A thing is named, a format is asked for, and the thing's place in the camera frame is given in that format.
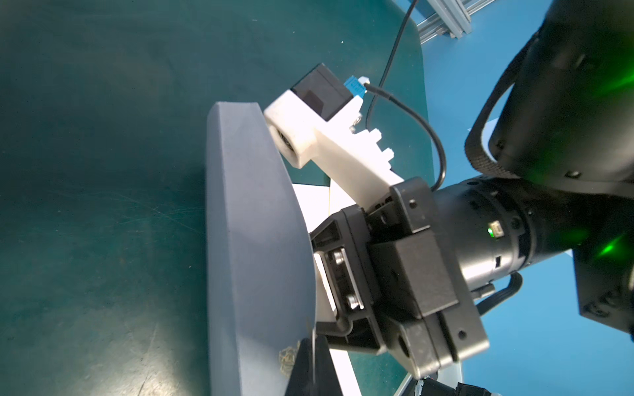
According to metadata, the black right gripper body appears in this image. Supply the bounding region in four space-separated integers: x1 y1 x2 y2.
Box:
310 178 490 379

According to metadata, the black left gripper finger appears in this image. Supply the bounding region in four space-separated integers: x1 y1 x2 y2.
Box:
284 329 343 396

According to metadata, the grey envelope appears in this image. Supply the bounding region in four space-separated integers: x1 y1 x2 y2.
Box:
205 102 315 395

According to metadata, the white envelope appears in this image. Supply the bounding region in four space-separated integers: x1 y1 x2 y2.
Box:
293 181 362 395

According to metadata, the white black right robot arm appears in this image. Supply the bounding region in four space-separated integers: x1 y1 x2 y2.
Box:
311 1 633 379

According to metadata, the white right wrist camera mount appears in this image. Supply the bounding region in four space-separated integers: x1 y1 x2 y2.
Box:
264 64 403 211

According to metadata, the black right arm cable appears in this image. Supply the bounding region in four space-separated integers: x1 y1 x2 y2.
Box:
363 0 447 193

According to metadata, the aluminium back frame rail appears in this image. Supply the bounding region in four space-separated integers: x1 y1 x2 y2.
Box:
417 0 495 45

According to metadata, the aluminium right corner post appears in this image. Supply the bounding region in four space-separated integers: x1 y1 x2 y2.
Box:
428 0 472 39

